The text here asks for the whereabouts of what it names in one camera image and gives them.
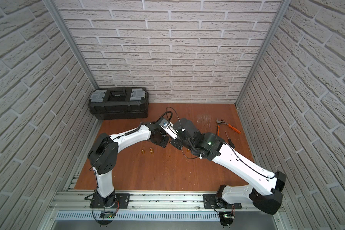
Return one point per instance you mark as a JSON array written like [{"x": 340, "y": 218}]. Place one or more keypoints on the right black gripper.
[{"x": 173, "y": 142}]

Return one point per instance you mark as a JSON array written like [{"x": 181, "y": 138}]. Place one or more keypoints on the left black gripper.
[{"x": 161, "y": 138}]

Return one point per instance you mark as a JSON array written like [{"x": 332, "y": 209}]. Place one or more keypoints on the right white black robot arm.
[{"x": 265, "y": 187}]

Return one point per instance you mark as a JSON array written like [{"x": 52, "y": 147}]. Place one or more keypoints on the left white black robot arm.
[{"x": 104, "y": 152}]

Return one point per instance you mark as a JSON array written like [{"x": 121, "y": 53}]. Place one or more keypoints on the black orange screwdriver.
[{"x": 230, "y": 141}]

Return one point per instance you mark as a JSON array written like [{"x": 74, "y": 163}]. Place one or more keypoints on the black plastic toolbox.
[{"x": 119, "y": 103}]

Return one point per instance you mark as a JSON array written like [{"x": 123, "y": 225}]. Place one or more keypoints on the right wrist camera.
[{"x": 167, "y": 127}]

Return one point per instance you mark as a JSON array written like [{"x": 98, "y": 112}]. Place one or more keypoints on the orange handled pliers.
[{"x": 227, "y": 124}]

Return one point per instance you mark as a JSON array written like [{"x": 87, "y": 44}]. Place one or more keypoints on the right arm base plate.
[{"x": 221, "y": 201}]

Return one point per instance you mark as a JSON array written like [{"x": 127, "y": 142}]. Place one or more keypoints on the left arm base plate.
[{"x": 118, "y": 200}]

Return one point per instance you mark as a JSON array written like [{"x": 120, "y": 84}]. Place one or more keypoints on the aluminium rail frame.
[{"x": 158, "y": 210}]

